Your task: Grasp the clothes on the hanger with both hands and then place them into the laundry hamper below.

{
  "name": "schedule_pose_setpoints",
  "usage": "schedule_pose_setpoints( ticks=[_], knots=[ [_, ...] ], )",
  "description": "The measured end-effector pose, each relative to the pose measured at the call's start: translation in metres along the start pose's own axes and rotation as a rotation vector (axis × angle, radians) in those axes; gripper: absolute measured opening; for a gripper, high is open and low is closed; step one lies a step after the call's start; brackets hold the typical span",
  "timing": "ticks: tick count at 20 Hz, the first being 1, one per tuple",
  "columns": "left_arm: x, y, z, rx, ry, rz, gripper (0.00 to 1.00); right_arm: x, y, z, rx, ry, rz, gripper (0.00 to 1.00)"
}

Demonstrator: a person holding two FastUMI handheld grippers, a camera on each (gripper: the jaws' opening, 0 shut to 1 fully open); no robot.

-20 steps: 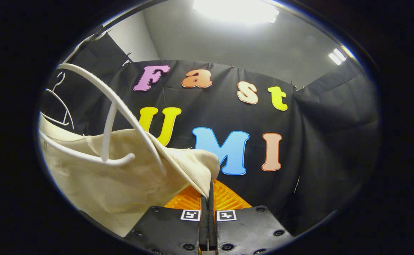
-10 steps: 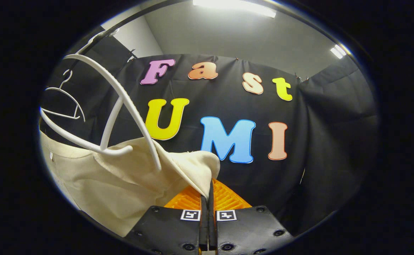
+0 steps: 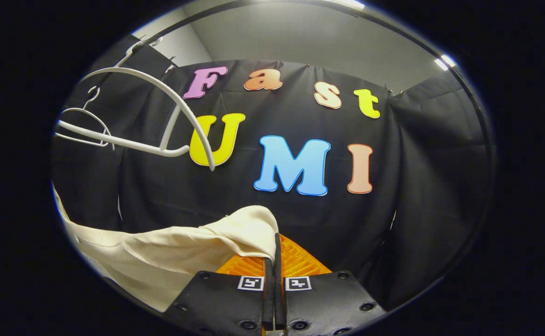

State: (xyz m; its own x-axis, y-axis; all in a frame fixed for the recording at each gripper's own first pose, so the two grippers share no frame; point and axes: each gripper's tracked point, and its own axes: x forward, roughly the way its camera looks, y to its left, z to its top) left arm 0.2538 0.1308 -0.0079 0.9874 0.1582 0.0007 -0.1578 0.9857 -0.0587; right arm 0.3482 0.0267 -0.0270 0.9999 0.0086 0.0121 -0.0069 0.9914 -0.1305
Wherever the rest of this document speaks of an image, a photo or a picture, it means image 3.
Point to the small ceiling light panel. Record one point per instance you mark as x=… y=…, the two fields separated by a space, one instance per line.
x=445 y=62

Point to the white plastic hanger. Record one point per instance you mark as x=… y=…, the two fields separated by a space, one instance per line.
x=86 y=109
x=169 y=150

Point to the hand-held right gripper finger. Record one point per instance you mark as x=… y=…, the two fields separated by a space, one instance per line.
x=269 y=298
x=279 y=298

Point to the cream shirt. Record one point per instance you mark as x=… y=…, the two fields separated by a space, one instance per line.
x=184 y=252

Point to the black backdrop cloth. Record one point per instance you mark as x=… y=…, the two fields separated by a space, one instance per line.
x=324 y=219

